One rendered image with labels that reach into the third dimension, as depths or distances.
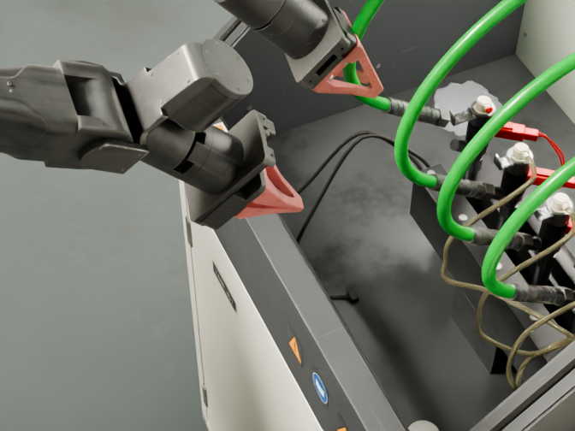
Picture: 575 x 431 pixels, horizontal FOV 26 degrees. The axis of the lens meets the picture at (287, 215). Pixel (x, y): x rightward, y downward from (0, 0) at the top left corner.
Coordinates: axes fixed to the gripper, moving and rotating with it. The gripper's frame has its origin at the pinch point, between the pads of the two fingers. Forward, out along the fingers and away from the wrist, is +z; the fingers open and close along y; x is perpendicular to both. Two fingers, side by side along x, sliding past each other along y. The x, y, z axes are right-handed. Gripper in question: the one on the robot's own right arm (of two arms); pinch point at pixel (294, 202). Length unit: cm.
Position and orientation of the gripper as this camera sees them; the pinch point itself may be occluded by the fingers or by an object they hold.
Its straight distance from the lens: 118.2
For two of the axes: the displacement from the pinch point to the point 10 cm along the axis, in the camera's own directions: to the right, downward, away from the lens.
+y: 6.8, -5.5, -4.8
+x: -1.6, -7.5, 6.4
